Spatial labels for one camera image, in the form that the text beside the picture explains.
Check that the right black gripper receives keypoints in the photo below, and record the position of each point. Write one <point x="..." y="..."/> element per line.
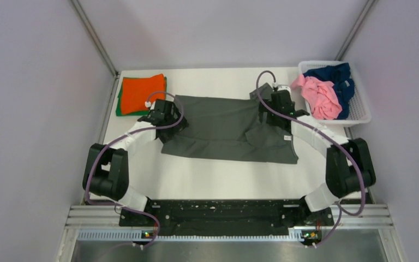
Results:
<point x="262" y="110"/>

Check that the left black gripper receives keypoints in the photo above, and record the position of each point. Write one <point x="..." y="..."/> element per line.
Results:
<point x="168" y="136"/>

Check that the grey t shirt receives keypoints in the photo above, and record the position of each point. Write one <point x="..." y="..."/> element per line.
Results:
<point x="231" y="129"/>

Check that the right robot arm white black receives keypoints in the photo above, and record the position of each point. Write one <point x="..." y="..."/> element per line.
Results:
<point x="349" y="166"/>

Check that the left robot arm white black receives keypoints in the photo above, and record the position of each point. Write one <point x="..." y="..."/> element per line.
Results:
<point x="106" y="180"/>

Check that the orange folded t shirt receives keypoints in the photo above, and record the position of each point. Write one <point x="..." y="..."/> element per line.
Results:
<point x="141" y="92"/>

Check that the pink t shirt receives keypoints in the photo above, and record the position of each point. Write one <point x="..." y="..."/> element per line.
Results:
<point x="320" y="96"/>

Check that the navy blue t shirt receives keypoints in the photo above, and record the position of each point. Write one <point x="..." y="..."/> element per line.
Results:
<point x="344" y="85"/>

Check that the white plastic basket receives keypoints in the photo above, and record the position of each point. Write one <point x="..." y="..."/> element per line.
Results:
<point x="359" y="112"/>

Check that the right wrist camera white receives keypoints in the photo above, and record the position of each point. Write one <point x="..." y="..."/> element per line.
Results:
<point x="281" y="87"/>

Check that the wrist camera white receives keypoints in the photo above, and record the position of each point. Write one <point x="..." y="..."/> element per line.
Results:
<point x="281" y="87"/>
<point x="149" y="105"/>

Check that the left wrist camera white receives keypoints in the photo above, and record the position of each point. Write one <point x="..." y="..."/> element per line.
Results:
<point x="149" y="105"/>

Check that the aluminium frame rail left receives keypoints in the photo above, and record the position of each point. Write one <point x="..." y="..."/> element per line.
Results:
<point x="102" y="52"/>

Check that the aluminium frame rail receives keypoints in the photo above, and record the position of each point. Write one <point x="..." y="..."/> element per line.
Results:
<point x="102" y="52"/>
<point x="356" y="27"/>

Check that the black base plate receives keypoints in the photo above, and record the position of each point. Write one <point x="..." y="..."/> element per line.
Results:
<point x="226" y="217"/>

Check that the aluminium frame rail right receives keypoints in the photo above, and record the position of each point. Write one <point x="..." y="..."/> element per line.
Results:
<point x="356" y="27"/>

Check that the white slotted cable duct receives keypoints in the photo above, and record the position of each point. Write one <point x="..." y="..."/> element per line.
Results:
<point x="136" y="235"/>

